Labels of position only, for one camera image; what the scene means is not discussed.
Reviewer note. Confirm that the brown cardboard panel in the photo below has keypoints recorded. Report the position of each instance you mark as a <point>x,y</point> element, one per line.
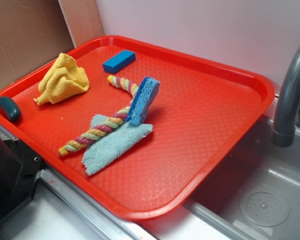
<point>34,32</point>

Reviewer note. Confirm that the grey faucet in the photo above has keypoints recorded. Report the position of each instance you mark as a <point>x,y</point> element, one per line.
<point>287,112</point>

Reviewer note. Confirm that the red plastic tray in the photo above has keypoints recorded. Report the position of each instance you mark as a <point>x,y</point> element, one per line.
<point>203,108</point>

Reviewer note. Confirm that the yellow cloth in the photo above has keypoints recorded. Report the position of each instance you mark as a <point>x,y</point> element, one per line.
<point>63,80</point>

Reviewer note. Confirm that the grey plastic sink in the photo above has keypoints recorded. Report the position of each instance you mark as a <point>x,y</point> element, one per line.
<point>253,194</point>

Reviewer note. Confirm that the light blue cloth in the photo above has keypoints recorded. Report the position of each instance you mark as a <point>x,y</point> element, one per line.
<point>108,148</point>

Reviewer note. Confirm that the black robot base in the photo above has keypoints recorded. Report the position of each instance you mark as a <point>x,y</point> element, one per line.
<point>19,172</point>

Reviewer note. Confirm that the blue rectangular block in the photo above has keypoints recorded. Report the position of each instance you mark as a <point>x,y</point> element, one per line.
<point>119,61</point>

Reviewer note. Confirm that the dark teal oval soap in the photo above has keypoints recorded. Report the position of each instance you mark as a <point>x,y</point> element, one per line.
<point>10,109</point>

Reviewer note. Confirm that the blue sponge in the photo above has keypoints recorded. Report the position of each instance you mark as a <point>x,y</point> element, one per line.
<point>142,101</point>

